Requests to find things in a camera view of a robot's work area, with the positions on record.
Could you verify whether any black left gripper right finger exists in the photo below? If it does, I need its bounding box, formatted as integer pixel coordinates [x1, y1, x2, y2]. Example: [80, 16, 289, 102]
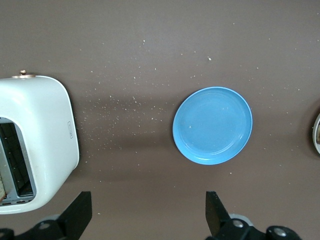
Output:
[204, 191, 301, 240]

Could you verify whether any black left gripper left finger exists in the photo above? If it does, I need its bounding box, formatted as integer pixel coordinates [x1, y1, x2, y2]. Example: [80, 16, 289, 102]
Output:
[0, 191, 93, 240]

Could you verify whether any blue plate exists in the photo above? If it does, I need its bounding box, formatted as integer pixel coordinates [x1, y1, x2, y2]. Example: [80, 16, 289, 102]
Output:
[172, 86, 254, 166]

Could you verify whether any beige plate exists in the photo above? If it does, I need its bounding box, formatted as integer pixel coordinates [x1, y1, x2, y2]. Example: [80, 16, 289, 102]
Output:
[311, 112, 320, 161]

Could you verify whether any white toaster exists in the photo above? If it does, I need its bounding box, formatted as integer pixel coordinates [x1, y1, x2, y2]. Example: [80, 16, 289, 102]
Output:
[0, 69, 81, 215]

